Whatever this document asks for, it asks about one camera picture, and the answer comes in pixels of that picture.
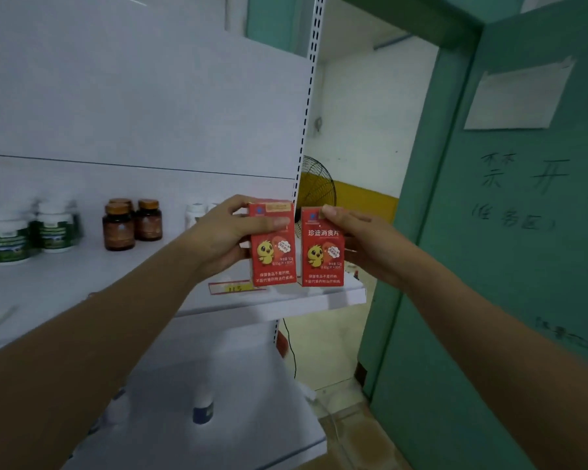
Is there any person's left hand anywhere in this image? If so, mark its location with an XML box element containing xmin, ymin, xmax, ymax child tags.
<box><xmin>186</xmin><ymin>195</ymin><xmax>291</xmax><ymax>282</ymax></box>

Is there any person's right hand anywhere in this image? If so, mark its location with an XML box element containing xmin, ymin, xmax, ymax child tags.
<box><xmin>322</xmin><ymin>204</ymin><xmax>415</xmax><ymax>290</ymax></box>

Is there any red box with yellow chick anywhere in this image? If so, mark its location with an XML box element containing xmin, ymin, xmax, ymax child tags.
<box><xmin>248</xmin><ymin>200</ymin><xmax>298</xmax><ymax>288</ymax></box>
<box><xmin>299</xmin><ymin>206</ymin><xmax>346</xmax><ymax>288</ymax></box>

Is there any person's right forearm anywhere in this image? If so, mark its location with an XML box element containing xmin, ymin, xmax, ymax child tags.
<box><xmin>401</xmin><ymin>252</ymin><xmax>588</xmax><ymax>470</ymax></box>

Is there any person's left forearm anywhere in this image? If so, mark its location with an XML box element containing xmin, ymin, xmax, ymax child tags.
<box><xmin>0</xmin><ymin>234</ymin><xmax>211</xmax><ymax>470</ymax></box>

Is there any black standing fan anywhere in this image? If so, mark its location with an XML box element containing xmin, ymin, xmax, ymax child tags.
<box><xmin>294</xmin><ymin>155</ymin><xmax>338</xmax><ymax>227</ymax></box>

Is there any yellow and red price tag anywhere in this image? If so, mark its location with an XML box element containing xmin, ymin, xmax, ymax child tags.
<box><xmin>208</xmin><ymin>280</ymin><xmax>266</xmax><ymax>295</ymax></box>

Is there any small plain white bottle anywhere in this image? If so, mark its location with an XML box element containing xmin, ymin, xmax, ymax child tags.
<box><xmin>185</xmin><ymin>203</ymin><xmax>207</xmax><ymax>231</ymax></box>

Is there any green door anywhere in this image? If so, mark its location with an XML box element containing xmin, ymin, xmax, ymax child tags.
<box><xmin>357</xmin><ymin>0</ymin><xmax>588</xmax><ymax>470</ymax></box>

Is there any white metal shelf unit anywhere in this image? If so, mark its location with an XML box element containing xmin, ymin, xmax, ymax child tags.
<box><xmin>0</xmin><ymin>0</ymin><xmax>368</xmax><ymax>470</ymax></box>

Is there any white bottle with blue label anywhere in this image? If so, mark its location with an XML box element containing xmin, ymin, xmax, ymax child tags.
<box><xmin>192</xmin><ymin>381</ymin><xmax>215</xmax><ymax>426</ymax></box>

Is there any white bottle with green label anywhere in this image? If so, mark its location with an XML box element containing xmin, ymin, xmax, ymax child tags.
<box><xmin>33</xmin><ymin>200</ymin><xmax>76</xmax><ymax>254</ymax></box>
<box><xmin>0</xmin><ymin>207</ymin><xmax>33</xmax><ymax>265</ymax></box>

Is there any white paper sheet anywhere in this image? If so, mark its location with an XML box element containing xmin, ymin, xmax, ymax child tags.
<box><xmin>464</xmin><ymin>56</ymin><xmax>576</xmax><ymax>131</ymax></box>

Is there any black cable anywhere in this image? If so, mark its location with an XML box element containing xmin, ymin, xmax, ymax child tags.
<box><xmin>281</xmin><ymin>318</ymin><xmax>298</xmax><ymax>380</ymax></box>

